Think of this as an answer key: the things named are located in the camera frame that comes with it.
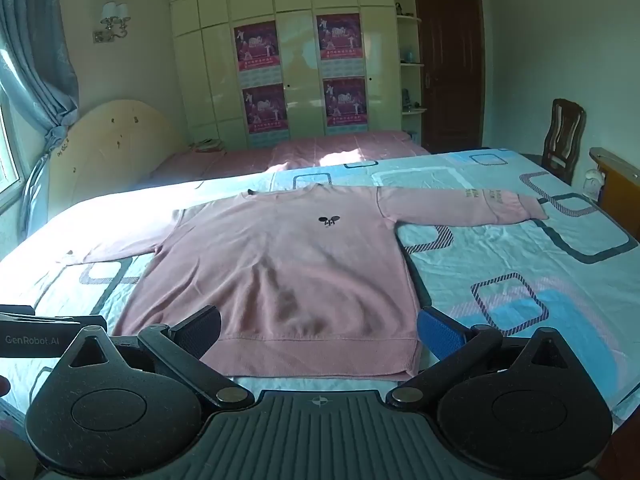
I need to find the dark brown door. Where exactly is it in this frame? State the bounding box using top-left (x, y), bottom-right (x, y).
top-left (414, 0), bottom-right (486, 156)

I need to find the cream wooden headboard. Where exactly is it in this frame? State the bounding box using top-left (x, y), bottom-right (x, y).
top-left (47, 99), bottom-right (189, 207)

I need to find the cream corner shelf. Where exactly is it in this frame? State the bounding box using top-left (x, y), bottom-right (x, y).
top-left (394, 0), bottom-right (429, 137)

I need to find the pink wall poster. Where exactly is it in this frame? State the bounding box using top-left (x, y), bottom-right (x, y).
top-left (242, 84), bottom-right (290, 135)
top-left (322, 78), bottom-right (369, 129)
top-left (233, 21), bottom-right (280, 86)
top-left (315, 13), bottom-right (363, 79)

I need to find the dark wooden chair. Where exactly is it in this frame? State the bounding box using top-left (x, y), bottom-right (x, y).
top-left (541, 98), bottom-right (587, 186)

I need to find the wooden bed footboard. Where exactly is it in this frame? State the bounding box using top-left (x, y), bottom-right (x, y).
top-left (588, 147), bottom-right (640, 242)

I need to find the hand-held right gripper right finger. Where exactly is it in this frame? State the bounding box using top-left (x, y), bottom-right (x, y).
top-left (386, 307), bottom-right (582, 414)

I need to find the wall lamp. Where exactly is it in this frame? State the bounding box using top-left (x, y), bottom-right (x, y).
top-left (92, 1), bottom-right (132, 44)

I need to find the green wardrobe with posters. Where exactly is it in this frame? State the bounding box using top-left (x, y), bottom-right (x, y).
top-left (165, 0), bottom-right (506, 152)

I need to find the pink sweatshirt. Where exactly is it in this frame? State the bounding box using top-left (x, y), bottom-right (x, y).
top-left (62, 183), bottom-right (550, 382)

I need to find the pink bed cover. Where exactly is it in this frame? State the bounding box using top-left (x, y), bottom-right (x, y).
top-left (150, 130), bottom-right (431, 183)

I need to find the blue curtain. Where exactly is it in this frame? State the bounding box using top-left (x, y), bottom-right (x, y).
top-left (0, 0), bottom-right (81, 222)

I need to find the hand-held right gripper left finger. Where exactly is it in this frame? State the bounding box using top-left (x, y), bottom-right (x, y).
top-left (54, 305), bottom-right (256, 412)

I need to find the patterned light blue bed sheet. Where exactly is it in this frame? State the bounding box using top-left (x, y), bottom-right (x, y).
top-left (0, 148), bottom-right (640, 431)

